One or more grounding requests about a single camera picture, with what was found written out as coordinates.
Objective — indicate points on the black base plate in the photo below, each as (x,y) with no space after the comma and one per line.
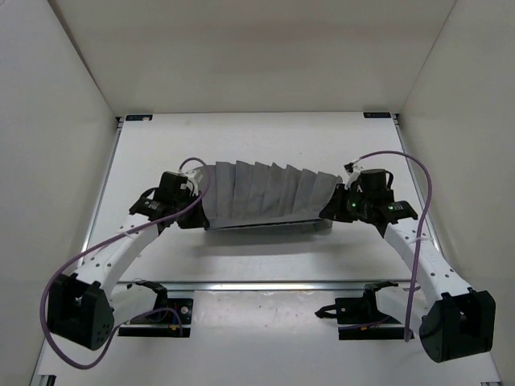
(165,324)
(359,319)

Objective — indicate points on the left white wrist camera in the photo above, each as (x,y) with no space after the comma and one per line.
(194,177)

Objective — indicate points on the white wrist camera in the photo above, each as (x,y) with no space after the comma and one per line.
(353,170)
(194,177)

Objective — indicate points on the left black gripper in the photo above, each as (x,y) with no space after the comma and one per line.
(199,217)

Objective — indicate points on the left blue label sticker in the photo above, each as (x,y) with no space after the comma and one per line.
(139,117)

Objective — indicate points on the aluminium table rail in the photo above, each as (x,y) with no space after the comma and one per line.
(263,286)

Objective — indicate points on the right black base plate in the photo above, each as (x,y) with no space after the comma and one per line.
(359,319)

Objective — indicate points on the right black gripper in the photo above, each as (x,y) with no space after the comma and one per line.
(335,211)

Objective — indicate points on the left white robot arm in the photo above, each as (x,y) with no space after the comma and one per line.
(84,307)

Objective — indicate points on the right blue label sticker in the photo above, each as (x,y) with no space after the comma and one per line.
(376,115)

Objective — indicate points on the blue label sticker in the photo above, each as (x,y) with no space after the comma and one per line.
(376,115)
(139,117)

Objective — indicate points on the grey pleated skirt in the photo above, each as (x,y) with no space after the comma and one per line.
(244,195)

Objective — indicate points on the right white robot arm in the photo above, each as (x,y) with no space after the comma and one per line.
(451,319)

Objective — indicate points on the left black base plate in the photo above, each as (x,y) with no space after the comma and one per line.
(165,324)

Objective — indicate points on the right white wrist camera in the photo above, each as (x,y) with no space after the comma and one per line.
(353,170)

